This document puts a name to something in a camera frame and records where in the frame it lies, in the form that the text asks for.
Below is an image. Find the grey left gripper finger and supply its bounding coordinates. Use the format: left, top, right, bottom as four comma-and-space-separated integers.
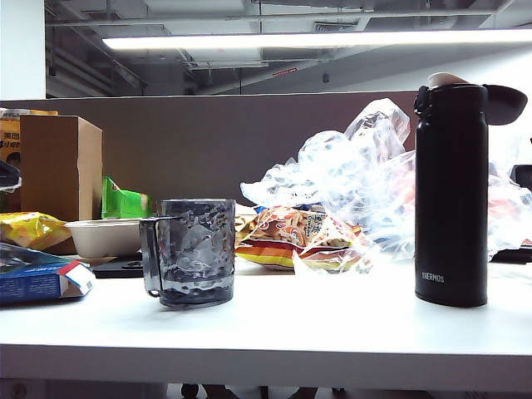
0, 160, 22, 193

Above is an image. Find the black Thermos flask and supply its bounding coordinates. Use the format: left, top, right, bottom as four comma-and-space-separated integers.
414, 71, 529, 308

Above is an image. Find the dark translucent textured cup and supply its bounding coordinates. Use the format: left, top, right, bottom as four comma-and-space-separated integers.
138, 198, 237, 308

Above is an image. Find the yellow printed box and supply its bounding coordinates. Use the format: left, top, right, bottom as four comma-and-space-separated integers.
0, 108, 58, 167

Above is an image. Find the brown cardboard box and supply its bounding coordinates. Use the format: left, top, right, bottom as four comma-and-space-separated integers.
19, 115, 103, 223

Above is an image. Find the yellow snack bag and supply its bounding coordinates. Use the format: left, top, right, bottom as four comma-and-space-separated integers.
0, 211, 72, 251

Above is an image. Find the blue cardboard box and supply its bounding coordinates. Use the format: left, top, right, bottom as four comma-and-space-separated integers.
0, 242, 96, 305

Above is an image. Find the white paper bowl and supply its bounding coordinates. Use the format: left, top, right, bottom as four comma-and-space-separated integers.
65, 218, 143, 259

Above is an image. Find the green snack packet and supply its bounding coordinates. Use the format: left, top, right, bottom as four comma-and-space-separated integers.
101, 175, 151, 220

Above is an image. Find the flat black tray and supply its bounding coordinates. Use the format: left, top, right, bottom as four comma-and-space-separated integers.
90, 252, 145, 278

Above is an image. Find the grey partition panel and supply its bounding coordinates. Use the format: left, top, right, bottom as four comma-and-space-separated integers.
0, 91, 419, 222

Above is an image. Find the orange striped snack bag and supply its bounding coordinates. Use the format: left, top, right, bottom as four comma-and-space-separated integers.
235, 206, 371, 270

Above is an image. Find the long ceiling light strip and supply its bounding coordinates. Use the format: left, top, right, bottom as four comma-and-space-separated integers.
101, 28, 532, 50

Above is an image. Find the crumpled clear plastic bag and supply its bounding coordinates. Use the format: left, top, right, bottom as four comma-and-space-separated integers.
239, 98, 417, 273

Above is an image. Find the flat black device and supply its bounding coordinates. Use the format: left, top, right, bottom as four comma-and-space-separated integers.
490, 249, 532, 264

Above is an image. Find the black monitor edge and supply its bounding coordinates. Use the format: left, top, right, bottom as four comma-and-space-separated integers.
511, 164, 532, 185

